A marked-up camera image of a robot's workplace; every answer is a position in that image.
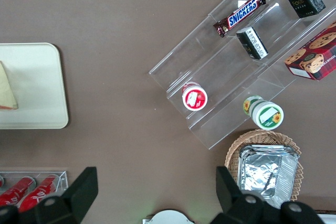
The red lid yogurt cup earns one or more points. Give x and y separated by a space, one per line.
194 98

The beige rectangular tray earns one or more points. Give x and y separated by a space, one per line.
36 85

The clear acrylic bottle rack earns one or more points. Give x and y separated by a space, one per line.
63 182

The triangular sandwich wedge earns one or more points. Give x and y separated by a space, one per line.
6 90

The Snickers chocolate bar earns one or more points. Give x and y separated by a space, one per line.
240 14

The red cola bottle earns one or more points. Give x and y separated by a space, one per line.
39 193
14 193

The green lid yogurt cup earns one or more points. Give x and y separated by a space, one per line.
267 115

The stack of foil containers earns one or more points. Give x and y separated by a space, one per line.
262 171

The white rectangular snack bin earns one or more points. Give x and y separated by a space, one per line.
328 218

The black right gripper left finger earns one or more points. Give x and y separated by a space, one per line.
76 195

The wicker basket with foil containers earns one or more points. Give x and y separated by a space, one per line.
262 137

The red tartan cookie box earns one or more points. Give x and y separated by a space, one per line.
315 58

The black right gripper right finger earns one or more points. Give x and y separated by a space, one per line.
236 208

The clear acrylic stepped shelf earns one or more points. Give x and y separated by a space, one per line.
223 77

